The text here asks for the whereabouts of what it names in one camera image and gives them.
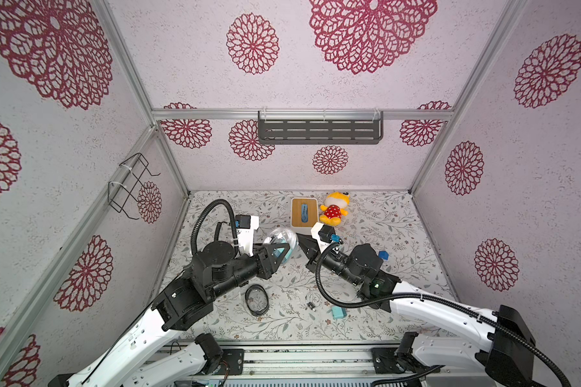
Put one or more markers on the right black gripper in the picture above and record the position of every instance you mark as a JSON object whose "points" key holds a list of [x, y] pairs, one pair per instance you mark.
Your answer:
{"points": [[315, 252]]}

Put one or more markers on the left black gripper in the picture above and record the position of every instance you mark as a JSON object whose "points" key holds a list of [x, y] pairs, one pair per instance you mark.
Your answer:
{"points": [[262, 260]]}

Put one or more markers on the teal charger cube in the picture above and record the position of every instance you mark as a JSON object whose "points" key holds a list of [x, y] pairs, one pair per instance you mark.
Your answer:
{"points": [[289, 238], [338, 312]]}

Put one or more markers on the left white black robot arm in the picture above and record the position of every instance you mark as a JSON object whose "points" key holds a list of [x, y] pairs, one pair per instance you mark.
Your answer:
{"points": [[214, 270]]}

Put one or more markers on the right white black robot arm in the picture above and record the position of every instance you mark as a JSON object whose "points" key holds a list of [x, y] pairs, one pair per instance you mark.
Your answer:
{"points": [[498, 343]]}

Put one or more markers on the white wooden-top tissue box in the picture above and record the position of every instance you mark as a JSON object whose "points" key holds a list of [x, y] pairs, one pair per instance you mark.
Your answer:
{"points": [[304, 212]]}

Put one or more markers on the yellow plush toy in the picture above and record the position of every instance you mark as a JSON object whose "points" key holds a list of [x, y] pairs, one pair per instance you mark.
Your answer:
{"points": [[334, 208]]}

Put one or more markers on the small blue cube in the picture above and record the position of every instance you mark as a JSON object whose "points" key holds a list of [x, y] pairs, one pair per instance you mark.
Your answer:
{"points": [[383, 255]]}

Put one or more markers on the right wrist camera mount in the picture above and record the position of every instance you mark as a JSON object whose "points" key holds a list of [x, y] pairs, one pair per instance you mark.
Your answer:
{"points": [[324, 235]]}

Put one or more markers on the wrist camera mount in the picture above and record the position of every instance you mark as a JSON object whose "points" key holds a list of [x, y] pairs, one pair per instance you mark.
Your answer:
{"points": [[324, 235], [246, 226]]}

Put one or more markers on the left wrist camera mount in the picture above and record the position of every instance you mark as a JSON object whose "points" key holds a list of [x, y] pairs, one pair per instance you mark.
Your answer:
{"points": [[246, 226]]}

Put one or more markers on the grey wall shelf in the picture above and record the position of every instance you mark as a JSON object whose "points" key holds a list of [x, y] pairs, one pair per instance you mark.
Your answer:
{"points": [[320, 128]]}

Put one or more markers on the black wire wall rack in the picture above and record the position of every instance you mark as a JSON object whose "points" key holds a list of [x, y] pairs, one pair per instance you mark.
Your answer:
{"points": [[136, 196]]}

